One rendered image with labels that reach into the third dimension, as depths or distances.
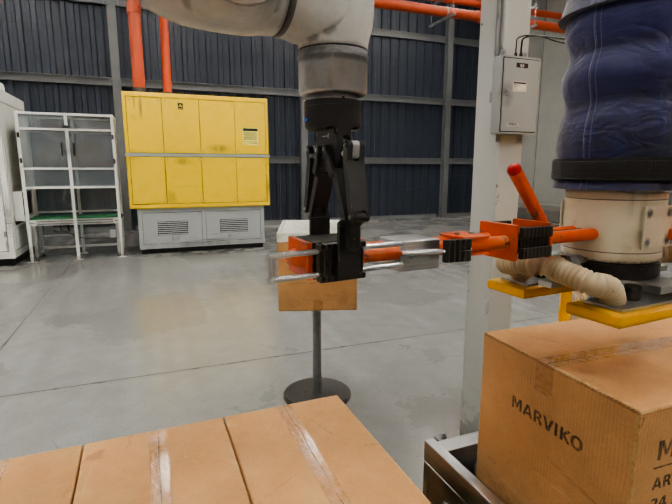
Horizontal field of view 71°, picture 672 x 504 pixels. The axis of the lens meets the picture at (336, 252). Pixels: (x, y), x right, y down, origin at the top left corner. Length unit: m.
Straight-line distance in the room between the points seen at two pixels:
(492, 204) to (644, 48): 1.25
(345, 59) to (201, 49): 10.91
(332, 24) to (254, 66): 10.98
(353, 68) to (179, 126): 7.36
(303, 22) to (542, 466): 0.94
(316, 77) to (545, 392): 0.76
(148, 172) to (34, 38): 4.52
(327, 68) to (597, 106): 0.52
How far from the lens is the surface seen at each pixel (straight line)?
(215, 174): 7.95
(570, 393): 1.02
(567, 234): 0.90
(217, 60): 11.49
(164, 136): 7.91
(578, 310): 0.89
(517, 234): 0.80
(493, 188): 2.10
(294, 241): 0.65
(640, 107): 0.95
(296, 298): 2.39
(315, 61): 0.61
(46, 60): 11.47
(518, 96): 2.10
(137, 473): 1.46
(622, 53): 0.96
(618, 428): 0.97
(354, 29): 0.62
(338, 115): 0.60
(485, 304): 2.19
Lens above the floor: 1.33
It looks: 10 degrees down
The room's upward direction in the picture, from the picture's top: straight up
